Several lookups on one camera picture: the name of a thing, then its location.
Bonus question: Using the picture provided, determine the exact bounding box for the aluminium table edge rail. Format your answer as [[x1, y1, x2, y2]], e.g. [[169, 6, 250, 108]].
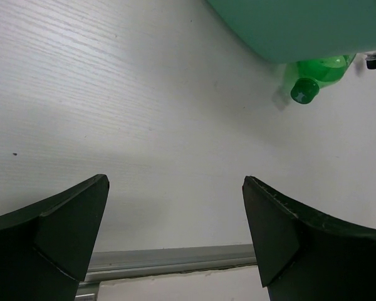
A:
[[75, 244, 257, 300]]

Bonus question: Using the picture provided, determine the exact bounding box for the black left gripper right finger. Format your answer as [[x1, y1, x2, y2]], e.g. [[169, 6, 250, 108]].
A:
[[243, 176, 376, 300]]

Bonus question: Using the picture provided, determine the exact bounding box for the green plastic bottle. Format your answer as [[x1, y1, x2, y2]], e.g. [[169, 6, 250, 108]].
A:
[[290, 54, 356, 105]]

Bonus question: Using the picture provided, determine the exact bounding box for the teal plastic bin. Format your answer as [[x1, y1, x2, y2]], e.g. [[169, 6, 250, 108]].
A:
[[209, 0, 376, 63]]

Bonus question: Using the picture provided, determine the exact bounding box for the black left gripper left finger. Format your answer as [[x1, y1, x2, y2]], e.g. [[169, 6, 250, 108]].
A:
[[0, 174, 109, 300]]

